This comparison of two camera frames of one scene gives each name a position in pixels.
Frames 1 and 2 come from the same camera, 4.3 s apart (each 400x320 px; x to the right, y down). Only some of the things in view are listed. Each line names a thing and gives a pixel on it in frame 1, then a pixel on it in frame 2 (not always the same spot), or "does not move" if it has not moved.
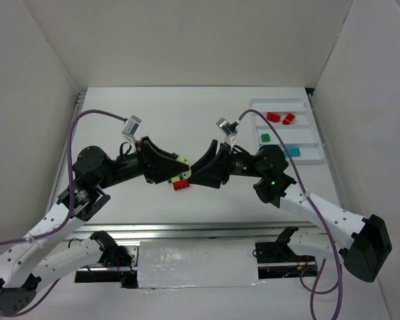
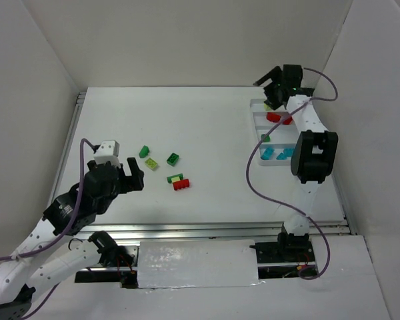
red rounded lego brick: x=289 y=119 does not move
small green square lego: x=265 y=137 does not move
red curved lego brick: x=273 y=117 does not move
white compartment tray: x=293 y=119 does not move
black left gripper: x=145 y=163 to x=125 y=179
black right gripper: x=225 y=164 to x=275 y=88
